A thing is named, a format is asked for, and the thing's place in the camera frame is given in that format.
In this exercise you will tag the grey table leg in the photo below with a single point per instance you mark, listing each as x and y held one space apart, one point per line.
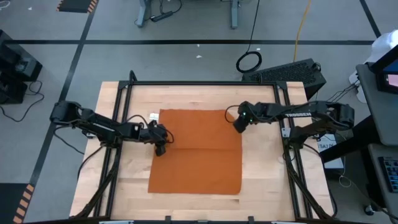
142 12
234 14

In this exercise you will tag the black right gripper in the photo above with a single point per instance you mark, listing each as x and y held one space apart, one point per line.
247 112

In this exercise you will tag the black desk base bar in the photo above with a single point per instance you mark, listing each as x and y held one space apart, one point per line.
348 146

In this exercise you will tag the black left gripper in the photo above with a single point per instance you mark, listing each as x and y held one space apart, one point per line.
154 133

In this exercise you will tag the black aluminium table frame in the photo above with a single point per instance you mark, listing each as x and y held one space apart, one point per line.
202 83

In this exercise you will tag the grey side desk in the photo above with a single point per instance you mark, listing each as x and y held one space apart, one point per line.
382 118

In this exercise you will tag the orange cloth towel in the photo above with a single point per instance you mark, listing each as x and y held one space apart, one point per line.
199 149

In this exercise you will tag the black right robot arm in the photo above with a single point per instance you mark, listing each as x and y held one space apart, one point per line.
298 114

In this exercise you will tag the dark keyboard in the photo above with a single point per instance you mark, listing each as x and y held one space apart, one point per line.
390 174

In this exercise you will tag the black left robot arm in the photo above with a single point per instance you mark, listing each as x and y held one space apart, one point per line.
102 129

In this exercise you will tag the black perforated computer case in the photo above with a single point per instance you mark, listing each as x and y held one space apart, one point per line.
286 74

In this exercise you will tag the white labelled box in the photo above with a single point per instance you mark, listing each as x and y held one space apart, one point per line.
335 164

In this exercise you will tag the black power strip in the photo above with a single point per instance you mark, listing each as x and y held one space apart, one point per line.
161 16

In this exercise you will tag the grey keyboard desk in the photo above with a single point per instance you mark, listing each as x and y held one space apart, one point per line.
373 174

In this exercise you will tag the black equipment stack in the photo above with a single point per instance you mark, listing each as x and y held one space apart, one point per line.
15 68

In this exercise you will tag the dark monitor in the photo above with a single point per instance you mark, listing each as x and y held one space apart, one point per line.
381 81

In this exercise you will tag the white bulky object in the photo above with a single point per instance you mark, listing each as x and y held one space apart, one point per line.
384 46

